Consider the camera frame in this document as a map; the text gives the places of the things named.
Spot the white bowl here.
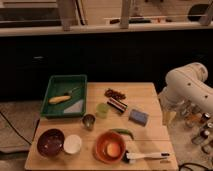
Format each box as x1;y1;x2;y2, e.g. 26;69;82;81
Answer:
63;134;82;155

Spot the green plastic tray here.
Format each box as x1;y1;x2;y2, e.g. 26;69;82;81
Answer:
41;75;87;118

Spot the dark brown bowl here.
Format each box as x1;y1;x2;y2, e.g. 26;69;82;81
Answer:
37;129;65;157

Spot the black cable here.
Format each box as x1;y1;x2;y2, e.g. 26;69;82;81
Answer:
177;162;213;171
0;111;33;147

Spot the small metal cup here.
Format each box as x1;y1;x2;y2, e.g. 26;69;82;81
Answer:
82;114;96;130

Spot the green chili pepper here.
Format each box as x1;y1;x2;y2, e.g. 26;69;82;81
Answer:
110;128;134;140

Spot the black cable at bottom right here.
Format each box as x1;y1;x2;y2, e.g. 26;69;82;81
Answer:
177;162;213;171

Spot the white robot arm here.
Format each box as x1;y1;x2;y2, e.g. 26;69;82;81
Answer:
158;62;213;125

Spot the orange bowl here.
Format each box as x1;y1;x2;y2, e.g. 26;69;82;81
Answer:
93;131;126;164

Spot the striped black box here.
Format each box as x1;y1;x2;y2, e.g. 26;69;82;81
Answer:
107;98;127;113

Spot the grey cloth in tray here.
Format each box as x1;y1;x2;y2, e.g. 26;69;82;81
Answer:
64;100;83;113

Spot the white dish brush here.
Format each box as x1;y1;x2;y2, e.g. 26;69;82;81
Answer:
122;150;170;163

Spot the green paper cup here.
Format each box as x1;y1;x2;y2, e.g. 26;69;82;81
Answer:
96;103;109;119

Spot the blue sponge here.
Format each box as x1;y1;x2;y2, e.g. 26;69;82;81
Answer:
129;109;148;126

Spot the brown dried food pile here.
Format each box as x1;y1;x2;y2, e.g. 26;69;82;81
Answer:
104;89;126;100

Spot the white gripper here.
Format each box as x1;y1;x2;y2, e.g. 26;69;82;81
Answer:
161;101;176;126

